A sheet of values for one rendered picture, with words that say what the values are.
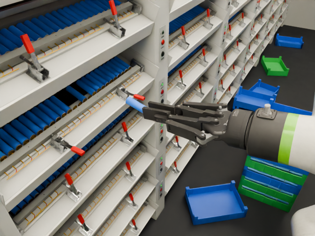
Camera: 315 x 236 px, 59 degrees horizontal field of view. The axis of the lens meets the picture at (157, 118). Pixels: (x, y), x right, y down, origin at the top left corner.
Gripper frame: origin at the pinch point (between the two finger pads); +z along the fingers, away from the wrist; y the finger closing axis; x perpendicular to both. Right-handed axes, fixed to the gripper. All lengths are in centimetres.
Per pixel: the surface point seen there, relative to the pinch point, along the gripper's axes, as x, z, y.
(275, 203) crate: 103, -19, -72
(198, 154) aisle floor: 98, 36, -89
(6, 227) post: 14.1, 21.7, 32.0
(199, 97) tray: 47, 29, -83
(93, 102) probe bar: 3.8, 24.6, -3.1
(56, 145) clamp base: 6.3, 23.0, 13.4
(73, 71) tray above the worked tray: -10.2, 18.3, 4.9
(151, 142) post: 40, 28, -30
